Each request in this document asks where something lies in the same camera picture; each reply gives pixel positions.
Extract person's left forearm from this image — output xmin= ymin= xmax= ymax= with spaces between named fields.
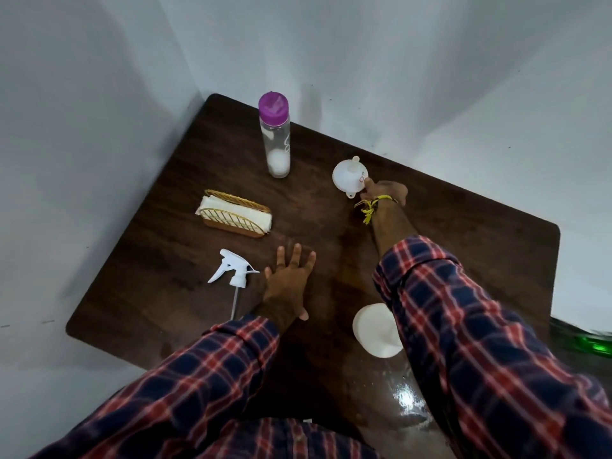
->
xmin=29 ymin=301 xmax=299 ymax=459

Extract clear jar with white lid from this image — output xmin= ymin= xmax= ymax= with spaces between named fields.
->
xmin=352 ymin=303 xmax=448 ymax=459

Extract person's right hand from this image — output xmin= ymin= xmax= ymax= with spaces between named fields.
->
xmin=360 ymin=178 xmax=409 ymax=208

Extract white spray nozzle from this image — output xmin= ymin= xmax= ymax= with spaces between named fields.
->
xmin=208 ymin=249 xmax=260 ymax=321

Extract yellow thread bracelet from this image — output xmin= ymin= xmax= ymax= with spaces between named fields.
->
xmin=354 ymin=195 xmax=398 ymax=225

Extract white plastic funnel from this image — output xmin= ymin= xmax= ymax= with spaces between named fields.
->
xmin=332 ymin=156 xmax=372 ymax=199

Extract person's left hand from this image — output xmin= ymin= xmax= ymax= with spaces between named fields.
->
xmin=263 ymin=244 xmax=317 ymax=331

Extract white paper napkins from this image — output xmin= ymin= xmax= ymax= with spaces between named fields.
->
xmin=195 ymin=196 xmax=273 ymax=235

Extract green object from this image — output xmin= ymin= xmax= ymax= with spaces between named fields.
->
xmin=550 ymin=317 xmax=612 ymax=359

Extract person's right forearm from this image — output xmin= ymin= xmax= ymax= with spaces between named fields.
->
xmin=370 ymin=201 xmax=612 ymax=459

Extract clear bottle with purple cap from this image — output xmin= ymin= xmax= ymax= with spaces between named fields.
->
xmin=258 ymin=91 xmax=291 ymax=179

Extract wicker napkin basket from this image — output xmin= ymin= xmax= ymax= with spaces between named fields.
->
xmin=198 ymin=189 xmax=273 ymax=239

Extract plaid shirt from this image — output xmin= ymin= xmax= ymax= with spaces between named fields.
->
xmin=198 ymin=416 xmax=381 ymax=459

